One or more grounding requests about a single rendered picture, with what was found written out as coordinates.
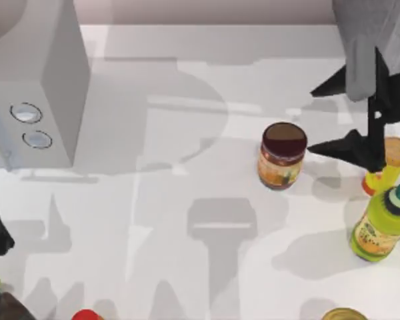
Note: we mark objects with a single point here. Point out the yellow bottle with orange cap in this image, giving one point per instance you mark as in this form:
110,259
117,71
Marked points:
391,166

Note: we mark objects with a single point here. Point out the dark-lidded sauce jar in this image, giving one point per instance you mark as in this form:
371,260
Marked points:
281,156

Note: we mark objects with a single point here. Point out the green bottle with teal cap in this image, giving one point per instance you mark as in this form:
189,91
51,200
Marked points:
378,226

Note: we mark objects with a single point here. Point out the yellow can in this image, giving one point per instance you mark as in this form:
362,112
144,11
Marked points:
345,315

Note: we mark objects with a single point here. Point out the pale microwave oven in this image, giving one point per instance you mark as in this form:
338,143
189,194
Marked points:
50,66

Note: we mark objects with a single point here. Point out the small microwave knob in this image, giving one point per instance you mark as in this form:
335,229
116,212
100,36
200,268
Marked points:
37,139

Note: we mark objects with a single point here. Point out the large microwave knob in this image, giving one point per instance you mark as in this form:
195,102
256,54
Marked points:
26,112

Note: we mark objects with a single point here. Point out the red bottle cap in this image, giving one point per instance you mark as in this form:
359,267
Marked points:
86,315

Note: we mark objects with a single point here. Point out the dark brown bottle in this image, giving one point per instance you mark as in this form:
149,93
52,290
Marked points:
6,305

